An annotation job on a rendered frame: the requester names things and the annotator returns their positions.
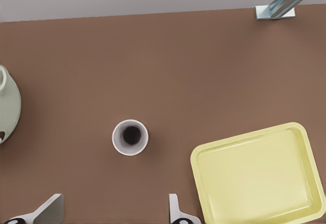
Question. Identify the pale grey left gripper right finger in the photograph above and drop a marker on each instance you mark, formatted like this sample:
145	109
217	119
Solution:
175	211

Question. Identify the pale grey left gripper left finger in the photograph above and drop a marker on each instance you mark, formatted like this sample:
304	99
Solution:
48	211

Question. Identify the white IKEA cup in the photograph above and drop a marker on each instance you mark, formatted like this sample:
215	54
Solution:
130	137

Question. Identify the pale yellow tray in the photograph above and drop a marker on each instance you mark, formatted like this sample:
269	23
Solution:
257	175

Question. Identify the silver frame post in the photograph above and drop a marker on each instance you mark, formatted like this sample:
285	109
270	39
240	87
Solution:
282	2

